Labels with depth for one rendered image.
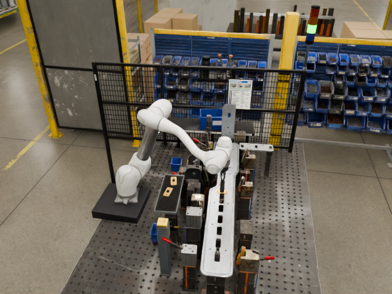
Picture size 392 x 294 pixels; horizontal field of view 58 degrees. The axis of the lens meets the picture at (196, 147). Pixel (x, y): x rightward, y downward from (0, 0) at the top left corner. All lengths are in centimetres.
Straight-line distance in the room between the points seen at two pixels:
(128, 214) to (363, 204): 265
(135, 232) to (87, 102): 256
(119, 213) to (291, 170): 159
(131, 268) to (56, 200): 195
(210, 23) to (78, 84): 492
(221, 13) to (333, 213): 607
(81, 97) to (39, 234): 188
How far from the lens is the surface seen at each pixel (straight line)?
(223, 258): 218
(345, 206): 425
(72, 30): 460
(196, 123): 334
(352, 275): 362
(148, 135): 271
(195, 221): 229
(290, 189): 317
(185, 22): 690
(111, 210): 285
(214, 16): 901
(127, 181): 279
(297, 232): 282
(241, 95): 329
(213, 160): 218
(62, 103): 512
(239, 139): 315
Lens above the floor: 269
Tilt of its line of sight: 34 degrees down
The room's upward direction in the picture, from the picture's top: straight up
